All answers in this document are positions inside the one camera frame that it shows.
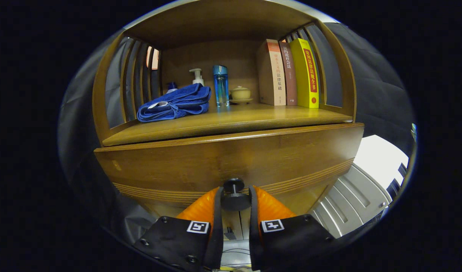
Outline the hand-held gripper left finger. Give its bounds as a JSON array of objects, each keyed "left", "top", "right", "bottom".
[{"left": 133, "top": 186, "right": 224, "bottom": 272}]

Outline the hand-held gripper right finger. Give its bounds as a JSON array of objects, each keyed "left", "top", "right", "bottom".
[{"left": 248, "top": 185, "right": 335, "bottom": 272}]

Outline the black drawer knob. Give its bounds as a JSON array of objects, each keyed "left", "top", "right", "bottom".
[{"left": 220, "top": 178, "right": 251, "bottom": 211}]

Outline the wooden drawer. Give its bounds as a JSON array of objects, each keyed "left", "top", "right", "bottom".
[{"left": 94, "top": 123, "right": 365, "bottom": 219}]

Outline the wooden cabinet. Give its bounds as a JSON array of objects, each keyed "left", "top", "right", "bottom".
[{"left": 92, "top": 0, "right": 365, "bottom": 242}]

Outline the blue folded towel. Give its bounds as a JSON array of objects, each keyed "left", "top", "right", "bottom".
[{"left": 136, "top": 83, "right": 212, "bottom": 123}]

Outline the beige lidded teacup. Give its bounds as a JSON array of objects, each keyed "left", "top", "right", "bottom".
[{"left": 230, "top": 86, "right": 253, "bottom": 105}]

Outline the blue glass bottle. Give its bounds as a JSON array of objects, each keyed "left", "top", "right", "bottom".
[{"left": 213, "top": 65, "right": 230, "bottom": 107}]

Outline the white pump bottle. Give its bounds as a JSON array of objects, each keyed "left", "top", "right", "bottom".
[{"left": 189, "top": 68, "right": 205, "bottom": 87}]

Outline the brown book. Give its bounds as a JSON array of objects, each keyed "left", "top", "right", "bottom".
[{"left": 279, "top": 41, "right": 298, "bottom": 106}]

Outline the beige book orange label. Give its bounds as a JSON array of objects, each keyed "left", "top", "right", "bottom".
[{"left": 256, "top": 39, "right": 287, "bottom": 106}]

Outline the yellow book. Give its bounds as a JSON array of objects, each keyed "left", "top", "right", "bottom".
[{"left": 289, "top": 38, "right": 320, "bottom": 109}]

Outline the black backdrop cloth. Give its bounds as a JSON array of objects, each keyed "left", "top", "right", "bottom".
[{"left": 59, "top": 23, "right": 414, "bottom": 242}]

